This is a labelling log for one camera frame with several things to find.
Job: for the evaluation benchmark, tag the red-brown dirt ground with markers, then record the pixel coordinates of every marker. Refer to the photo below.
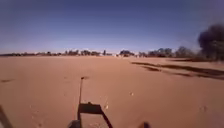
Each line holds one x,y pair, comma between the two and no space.
133,86

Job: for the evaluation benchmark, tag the low row of trees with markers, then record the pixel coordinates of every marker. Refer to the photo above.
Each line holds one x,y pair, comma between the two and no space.
83,52

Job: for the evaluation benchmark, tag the robot's own part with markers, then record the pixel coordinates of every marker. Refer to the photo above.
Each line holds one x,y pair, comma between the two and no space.
145,125
75,124

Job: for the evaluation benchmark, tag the big dark tree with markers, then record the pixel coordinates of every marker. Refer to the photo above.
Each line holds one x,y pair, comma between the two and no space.
212,41

